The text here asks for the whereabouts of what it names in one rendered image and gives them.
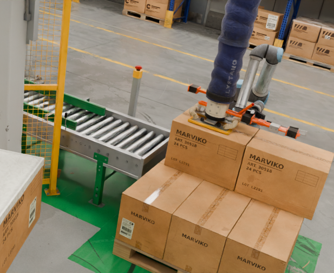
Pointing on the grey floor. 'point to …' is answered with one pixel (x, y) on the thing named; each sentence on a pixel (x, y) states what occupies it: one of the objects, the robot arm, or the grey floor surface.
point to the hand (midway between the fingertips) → (250, 118)
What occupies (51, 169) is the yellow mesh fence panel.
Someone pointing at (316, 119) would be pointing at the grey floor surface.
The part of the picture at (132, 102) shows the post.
